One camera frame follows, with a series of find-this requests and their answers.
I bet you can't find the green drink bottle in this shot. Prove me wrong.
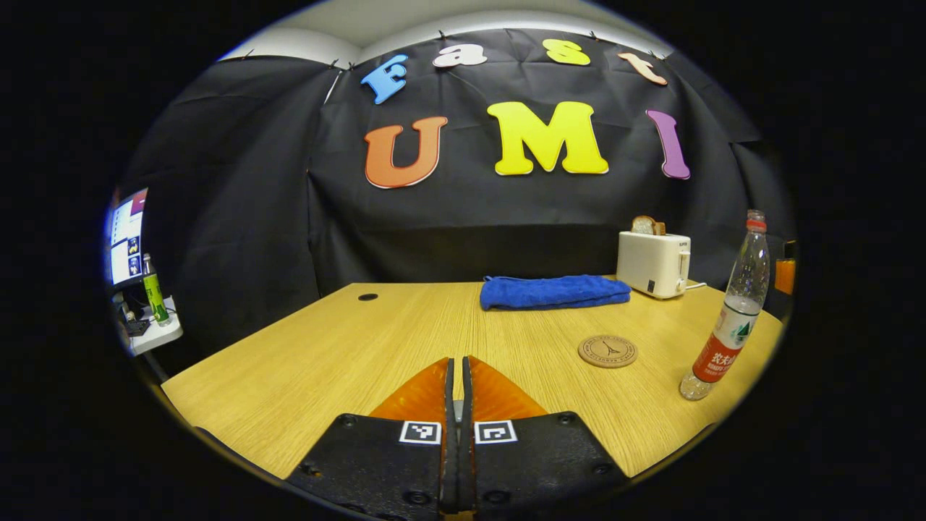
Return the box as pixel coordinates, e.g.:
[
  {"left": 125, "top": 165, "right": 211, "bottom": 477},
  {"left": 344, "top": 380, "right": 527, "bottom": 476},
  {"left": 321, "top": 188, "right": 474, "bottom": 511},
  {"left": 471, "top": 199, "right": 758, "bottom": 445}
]
[{"left": 143, "top": 253, "right": 171, "bottom": 326}]

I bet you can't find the computer monitor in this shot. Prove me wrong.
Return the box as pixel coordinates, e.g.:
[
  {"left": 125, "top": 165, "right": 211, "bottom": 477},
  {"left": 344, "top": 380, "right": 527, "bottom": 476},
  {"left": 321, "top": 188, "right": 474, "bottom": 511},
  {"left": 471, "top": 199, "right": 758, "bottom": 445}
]
[{"left": 109, "top": 188, "right": 149, "bottom": 287}]

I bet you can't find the clear plastic water bottle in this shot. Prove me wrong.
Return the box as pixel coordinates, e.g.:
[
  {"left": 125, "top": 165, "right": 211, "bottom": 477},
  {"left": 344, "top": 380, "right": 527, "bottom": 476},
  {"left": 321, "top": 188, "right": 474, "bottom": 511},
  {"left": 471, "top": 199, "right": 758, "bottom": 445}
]
[{"left": 679, "top": 210, "right": 771, "bottom": 401}]

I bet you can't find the white toaster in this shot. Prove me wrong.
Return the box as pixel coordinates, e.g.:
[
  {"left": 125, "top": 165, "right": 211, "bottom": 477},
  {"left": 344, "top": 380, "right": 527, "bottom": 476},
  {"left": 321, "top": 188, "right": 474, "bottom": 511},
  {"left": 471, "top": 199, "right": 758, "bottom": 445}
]
[{"left": 616, "top": 230, "right": 692, "bottom": 300}]

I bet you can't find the black backdrop cloth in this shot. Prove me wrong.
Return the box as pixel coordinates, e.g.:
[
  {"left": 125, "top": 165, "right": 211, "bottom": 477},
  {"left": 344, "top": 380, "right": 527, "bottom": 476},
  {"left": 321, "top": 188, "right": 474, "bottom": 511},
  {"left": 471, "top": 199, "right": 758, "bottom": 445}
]
[{"left": 119, "top": 29, "right": 797, "bottom": 363}]

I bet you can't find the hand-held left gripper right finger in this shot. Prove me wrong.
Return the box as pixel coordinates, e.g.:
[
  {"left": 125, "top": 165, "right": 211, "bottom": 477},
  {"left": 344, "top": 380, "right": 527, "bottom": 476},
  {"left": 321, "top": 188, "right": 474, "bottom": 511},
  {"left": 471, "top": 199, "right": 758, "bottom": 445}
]
[{"left": 460, "top": 355, "right": 629, "bottom": 518}]

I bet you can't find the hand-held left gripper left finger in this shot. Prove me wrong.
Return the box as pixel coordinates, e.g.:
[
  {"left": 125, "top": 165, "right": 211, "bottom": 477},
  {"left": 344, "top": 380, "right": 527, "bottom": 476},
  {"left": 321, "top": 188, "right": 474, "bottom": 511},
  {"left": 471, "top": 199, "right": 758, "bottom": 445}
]
[{"left": 286, "top": 357, "right": 458, "bottom": 521}]

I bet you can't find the blue towel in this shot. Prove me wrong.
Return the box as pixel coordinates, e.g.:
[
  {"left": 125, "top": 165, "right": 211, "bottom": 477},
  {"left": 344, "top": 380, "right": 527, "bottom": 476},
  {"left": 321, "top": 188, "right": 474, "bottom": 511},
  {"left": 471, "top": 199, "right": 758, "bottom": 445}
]
[{"left": 480, "top": 274, "right": 632, "bottom": 311}]

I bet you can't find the white side table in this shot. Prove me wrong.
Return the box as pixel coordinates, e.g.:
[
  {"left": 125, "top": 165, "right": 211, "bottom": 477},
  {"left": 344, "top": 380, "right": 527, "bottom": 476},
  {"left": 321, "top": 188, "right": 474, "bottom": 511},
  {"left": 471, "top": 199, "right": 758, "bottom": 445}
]
[{"left": 119, "top": 295, "right": 184, "bottom": 357}]

